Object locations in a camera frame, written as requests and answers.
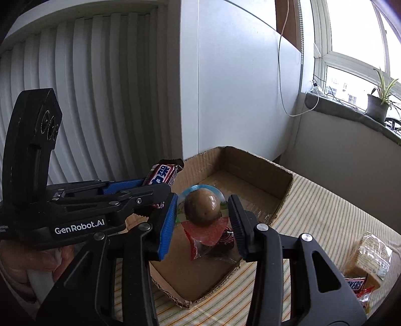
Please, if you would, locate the white cable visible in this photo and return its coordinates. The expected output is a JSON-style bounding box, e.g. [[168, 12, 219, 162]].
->
[[277, 0, 320, 117]]

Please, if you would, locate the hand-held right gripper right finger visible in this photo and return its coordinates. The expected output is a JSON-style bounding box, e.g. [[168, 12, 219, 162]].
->
[[227, 194, 367, 326]]

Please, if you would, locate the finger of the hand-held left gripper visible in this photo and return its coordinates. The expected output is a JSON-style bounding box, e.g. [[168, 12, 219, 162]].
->
[[55, 183, 173, 220], [52, 178, 149, 196]]

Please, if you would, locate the clear red dates packet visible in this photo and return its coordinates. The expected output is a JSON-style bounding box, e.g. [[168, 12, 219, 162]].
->
[[182, 218, 240, 261]]

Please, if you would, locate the potted spider plant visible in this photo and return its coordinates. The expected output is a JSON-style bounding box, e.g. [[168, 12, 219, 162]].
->
[[365, 67, 401, 126]]

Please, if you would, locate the brown braised egg packet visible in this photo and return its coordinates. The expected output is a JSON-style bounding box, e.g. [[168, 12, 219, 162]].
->
[[174, 185, 231, 228]]

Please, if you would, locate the striped table cloth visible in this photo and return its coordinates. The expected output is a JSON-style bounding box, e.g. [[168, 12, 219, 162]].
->
[[114, 174, 401, 326]]

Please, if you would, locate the person's left hand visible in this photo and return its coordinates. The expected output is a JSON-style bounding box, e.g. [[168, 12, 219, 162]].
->
[[0, 243, 76, 298]]

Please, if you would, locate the cardboard box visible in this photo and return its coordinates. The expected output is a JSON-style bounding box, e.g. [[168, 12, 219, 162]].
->
[[125, 146, 293, 309]]

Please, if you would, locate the clear cracker packet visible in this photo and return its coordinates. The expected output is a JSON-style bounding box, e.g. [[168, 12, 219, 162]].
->
[[341, 232, 393, 290]]

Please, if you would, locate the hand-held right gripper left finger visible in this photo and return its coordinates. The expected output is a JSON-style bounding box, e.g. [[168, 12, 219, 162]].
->
[[36, 193, 179, 326]]

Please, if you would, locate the grey windowsill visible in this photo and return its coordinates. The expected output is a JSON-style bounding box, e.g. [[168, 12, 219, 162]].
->
[[305, 91, 401, 146]]

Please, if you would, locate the brown wooden panel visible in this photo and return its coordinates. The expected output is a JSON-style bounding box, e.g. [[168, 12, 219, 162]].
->
[[275, 0, 301, 51]]

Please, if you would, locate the white cabinet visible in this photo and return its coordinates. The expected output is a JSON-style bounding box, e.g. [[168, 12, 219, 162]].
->
[[180, 0, 303, 164]]

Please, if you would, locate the white window frame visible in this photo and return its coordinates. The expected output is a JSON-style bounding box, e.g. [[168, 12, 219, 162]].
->
[[310, 0, 401, 82]]

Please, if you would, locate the brown chocolate bar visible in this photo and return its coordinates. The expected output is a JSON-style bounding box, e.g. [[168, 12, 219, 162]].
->
[[342, 273, 376, 314], [142, 158, 185, 210]]

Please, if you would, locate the beaded blind cord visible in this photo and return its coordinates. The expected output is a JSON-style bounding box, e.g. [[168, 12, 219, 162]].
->
[[297, 0, 305, 65]]

